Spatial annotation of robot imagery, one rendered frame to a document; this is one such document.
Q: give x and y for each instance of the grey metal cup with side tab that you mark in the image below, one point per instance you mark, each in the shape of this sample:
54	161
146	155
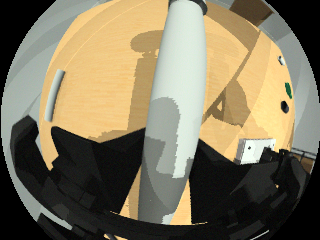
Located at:
201	3

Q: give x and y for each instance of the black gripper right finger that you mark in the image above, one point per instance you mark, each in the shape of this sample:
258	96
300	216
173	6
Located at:
215	179

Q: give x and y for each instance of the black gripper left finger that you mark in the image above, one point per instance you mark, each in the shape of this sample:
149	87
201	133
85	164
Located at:
114	163

